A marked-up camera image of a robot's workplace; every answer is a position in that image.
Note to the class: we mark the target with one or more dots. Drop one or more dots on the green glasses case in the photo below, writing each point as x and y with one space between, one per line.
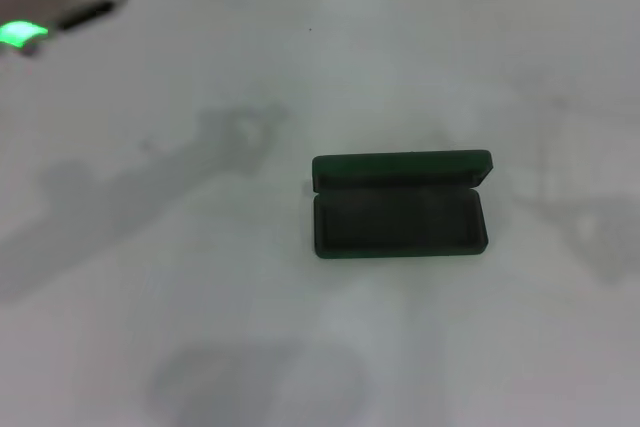
400 227

